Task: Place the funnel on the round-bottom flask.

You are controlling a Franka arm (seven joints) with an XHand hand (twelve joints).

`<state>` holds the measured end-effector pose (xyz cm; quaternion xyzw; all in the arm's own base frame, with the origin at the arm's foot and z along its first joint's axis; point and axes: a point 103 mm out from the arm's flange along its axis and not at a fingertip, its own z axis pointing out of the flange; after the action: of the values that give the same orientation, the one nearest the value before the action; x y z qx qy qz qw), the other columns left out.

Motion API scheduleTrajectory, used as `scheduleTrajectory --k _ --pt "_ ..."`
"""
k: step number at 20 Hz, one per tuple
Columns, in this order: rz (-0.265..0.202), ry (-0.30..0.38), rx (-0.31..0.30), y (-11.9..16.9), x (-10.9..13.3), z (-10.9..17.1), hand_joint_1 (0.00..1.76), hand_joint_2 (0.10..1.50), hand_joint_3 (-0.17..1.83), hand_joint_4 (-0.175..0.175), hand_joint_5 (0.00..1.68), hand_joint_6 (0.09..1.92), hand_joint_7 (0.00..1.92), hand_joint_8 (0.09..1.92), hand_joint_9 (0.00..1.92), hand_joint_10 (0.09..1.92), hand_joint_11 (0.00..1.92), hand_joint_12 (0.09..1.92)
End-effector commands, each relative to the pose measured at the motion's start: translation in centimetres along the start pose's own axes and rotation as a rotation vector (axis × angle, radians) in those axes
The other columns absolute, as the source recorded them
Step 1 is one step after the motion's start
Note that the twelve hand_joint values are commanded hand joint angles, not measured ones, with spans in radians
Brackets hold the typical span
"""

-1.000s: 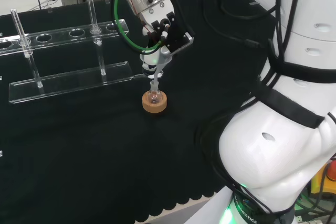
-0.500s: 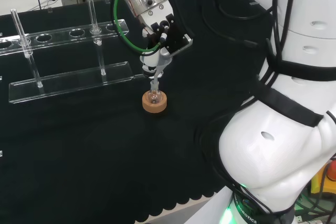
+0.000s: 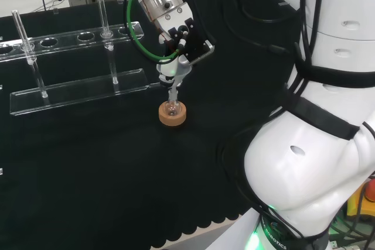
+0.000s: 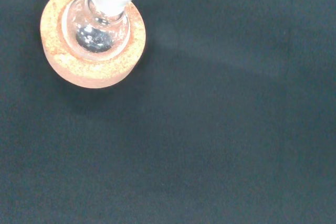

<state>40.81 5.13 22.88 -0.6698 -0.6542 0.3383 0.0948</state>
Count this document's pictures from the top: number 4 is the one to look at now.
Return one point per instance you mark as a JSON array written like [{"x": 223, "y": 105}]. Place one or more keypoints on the black bench cloth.
[{"x": 210, "y": 129}]

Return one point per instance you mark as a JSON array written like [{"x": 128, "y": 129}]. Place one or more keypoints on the round-bottom glass flask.
[{"x": 97, "y": 32}]

